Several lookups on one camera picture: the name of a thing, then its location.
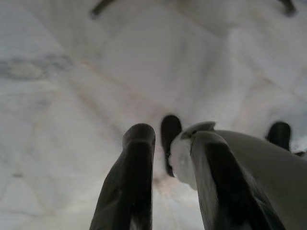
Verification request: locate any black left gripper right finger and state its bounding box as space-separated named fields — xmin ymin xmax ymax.
xmin=189 ymin=130 xmax=286 ymax=230

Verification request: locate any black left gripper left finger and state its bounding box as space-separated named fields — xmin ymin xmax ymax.
xmin=90 ymin=123 xmax=156 ymax=230

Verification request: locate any black right robot foot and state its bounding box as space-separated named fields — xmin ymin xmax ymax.
xmin=265 ymin=122 xmax=292 ymax=151

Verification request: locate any dark chair leg grey cap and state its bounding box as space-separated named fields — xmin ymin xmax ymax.
xmin=90 ymin=0 xmax=115 ymax=19

